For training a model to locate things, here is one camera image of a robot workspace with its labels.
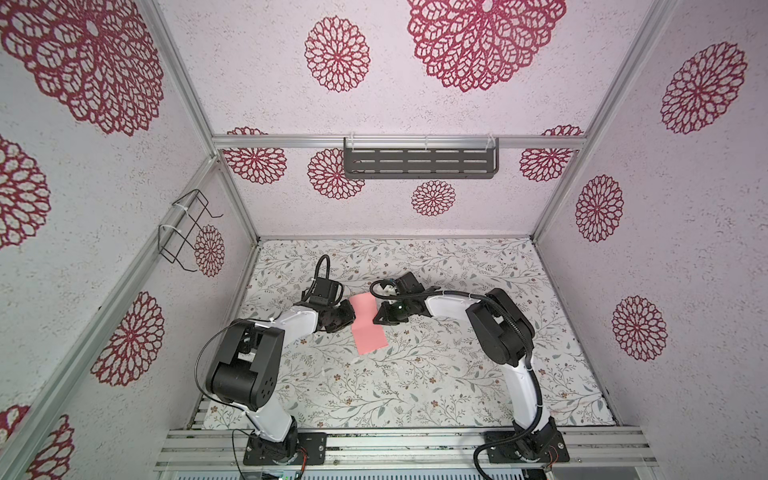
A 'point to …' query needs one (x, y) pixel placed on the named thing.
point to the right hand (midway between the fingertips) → (375, 318)
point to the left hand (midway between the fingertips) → (355, 321)
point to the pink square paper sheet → (370, 337)
